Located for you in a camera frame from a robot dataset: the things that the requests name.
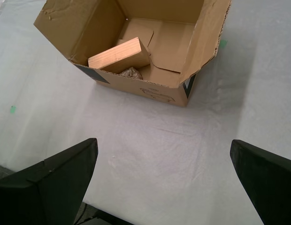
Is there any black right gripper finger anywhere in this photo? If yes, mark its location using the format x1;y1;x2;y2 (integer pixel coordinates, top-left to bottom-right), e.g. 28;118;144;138
0;137;99;225
230;139;291;225

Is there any speckled beige rock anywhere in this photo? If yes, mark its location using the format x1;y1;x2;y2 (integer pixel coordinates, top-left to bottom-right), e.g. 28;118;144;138
119;67;144;80

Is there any light wooden block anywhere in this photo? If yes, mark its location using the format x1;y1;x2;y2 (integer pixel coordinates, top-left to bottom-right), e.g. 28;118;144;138
87;37;152;74

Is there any brown cardboard box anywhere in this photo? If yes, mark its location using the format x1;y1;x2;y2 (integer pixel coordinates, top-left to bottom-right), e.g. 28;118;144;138
33;0;232;107

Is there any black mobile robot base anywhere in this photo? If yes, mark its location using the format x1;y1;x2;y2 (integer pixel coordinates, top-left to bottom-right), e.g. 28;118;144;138
74;202;134;225

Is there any white woven table cover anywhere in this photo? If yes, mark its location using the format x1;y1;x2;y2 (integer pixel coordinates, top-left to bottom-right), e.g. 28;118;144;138
0;0;291;225

